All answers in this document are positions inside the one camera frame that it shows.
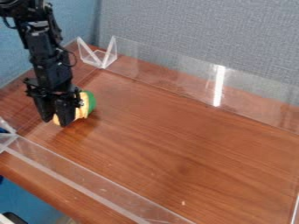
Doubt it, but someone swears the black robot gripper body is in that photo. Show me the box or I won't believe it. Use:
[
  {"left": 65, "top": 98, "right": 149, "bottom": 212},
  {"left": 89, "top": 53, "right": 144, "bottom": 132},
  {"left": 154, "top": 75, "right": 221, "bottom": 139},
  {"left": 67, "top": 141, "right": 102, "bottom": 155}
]
[{"left": 0, "top": 0, "right": 81, "bottom": 107}]

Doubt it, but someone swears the clear acrylic front wall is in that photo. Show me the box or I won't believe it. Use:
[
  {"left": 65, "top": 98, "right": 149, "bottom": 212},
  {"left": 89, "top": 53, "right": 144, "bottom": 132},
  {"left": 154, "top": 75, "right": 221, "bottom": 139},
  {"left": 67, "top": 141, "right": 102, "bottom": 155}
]
[{"left": 5, "top": 136, "right": 194, "bottom": 224}]

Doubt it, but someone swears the yellow green toy corn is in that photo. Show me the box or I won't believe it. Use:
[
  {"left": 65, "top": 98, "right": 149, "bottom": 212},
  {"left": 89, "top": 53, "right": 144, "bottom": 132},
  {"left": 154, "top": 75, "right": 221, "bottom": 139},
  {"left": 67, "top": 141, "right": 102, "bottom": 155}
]
[{"left": 51, "top": 91, "right": 96, "bottom": 125}]

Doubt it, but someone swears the clear acrylic corner bracket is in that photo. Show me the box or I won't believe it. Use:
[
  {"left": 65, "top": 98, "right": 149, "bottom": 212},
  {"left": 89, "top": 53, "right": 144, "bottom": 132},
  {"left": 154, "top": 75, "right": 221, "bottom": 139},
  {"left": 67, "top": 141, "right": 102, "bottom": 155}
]
[{"left": 77, "top": 37, "right": 117, "bottom": 69}]

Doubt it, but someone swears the clear acrylic back wall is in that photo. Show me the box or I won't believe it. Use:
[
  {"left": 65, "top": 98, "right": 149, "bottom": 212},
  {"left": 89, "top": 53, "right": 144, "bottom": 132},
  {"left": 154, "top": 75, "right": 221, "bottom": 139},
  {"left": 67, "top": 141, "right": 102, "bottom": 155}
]
[{"left": 106, "top": 37, "right": 299, "bottom": 135}]

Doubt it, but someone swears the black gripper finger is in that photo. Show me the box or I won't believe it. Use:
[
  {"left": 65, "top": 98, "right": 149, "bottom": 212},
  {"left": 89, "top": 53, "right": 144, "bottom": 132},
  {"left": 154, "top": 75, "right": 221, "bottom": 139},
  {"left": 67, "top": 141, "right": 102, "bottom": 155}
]
[
  {"left": 54, "top": 98, "right": 78, "bottom": 127},
  {"left": 33, "top": 96, "right": 54, "bottom": 122}
]

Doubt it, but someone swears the clear acrylic left bracket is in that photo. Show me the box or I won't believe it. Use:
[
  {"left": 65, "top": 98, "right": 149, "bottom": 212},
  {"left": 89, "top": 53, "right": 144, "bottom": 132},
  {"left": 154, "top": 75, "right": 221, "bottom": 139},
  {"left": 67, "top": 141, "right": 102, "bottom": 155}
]
[{"left": 0, "top": 116, "right": 18, "bottom": 154}]

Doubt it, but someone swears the clear acrylic wall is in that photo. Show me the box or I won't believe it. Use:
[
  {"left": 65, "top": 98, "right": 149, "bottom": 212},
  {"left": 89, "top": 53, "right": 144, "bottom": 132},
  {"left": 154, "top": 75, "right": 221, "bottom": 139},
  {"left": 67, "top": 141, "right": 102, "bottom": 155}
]
[
  {"left": 5, "top": 136, "right": 194, "bottom": 224},
  {"left": 106, "top": 37, "right": 299, "bottom": 135}
]

